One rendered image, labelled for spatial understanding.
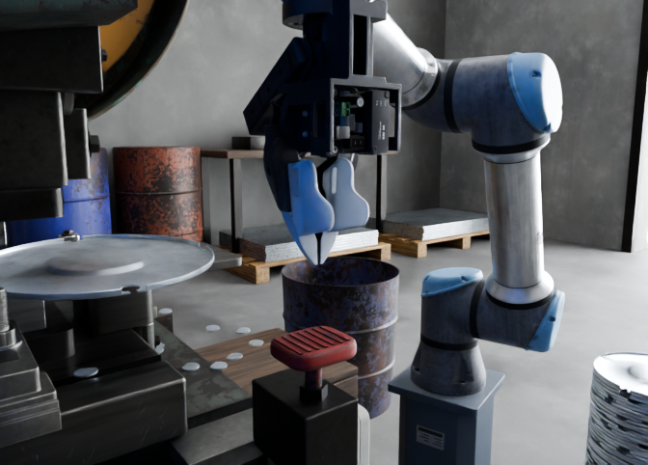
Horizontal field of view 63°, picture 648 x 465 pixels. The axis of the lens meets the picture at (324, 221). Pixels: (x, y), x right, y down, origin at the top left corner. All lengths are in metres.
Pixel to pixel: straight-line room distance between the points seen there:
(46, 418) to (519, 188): 0.70
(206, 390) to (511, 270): 0.55
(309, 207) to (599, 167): 4.79
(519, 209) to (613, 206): 4.23
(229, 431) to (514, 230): 0.55
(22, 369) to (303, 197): 0.27
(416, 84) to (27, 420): 0.63
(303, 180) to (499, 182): 0.50
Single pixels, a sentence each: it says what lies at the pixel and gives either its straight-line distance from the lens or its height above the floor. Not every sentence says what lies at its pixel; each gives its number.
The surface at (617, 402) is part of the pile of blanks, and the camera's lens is 1.57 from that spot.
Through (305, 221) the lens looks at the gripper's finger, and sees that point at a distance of 0.44.
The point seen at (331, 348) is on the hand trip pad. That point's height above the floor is 0.76.
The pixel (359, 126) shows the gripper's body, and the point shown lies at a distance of 0.41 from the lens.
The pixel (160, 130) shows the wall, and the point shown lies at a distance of 4.26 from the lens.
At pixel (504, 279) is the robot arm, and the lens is 0.98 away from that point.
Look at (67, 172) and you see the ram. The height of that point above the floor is 0.90.
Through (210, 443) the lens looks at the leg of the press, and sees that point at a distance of 0.58.
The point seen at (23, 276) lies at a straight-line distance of 0.71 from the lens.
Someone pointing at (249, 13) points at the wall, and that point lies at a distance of 4.69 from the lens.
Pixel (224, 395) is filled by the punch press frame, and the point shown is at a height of 0.64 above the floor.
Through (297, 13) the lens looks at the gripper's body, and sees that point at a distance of 0.43.
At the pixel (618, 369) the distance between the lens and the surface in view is 1.66.
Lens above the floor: 0.94
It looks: 9 degrees down
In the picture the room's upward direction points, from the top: straight up
